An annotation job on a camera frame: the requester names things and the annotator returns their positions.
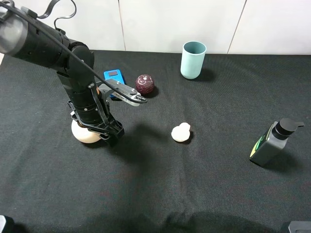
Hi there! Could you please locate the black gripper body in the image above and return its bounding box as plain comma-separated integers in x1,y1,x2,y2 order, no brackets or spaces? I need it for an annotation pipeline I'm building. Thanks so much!
65,82,114,129

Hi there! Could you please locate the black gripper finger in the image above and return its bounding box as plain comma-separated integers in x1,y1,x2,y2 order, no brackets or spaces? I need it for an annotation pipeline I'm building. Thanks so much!
77,114,124,147

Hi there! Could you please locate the cream ceramic teapot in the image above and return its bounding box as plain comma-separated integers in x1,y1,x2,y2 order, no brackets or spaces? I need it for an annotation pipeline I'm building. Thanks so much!
71,120,101,144

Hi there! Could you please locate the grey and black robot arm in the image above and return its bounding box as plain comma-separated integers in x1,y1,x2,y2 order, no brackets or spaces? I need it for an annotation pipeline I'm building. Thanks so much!
0,0,146,146

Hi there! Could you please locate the blue rectangular box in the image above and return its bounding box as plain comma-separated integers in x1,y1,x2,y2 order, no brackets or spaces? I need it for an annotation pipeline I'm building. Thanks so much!
103,69,125,100

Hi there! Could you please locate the dark red carved ball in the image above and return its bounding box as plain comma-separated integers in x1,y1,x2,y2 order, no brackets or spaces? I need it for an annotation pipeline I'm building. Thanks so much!
136,74,155,97

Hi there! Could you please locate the small white gourd figurine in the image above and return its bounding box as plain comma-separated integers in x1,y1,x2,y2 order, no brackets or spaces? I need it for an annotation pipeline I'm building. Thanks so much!
171,122,190,142

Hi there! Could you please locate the light blue plastic cup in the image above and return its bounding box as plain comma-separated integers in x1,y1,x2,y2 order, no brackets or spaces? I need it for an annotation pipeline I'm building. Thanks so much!
180,41,207,80

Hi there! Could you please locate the black tablecloth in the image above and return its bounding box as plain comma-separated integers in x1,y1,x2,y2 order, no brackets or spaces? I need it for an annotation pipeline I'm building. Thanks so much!
0,51,311,233

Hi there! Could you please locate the grey pump soap bottle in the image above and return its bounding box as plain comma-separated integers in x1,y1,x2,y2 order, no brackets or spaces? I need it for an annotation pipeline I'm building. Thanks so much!
249,118,305,167

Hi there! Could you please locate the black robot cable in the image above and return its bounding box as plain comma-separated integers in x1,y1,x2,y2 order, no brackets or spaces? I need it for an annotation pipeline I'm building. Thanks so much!
0,0,137,94

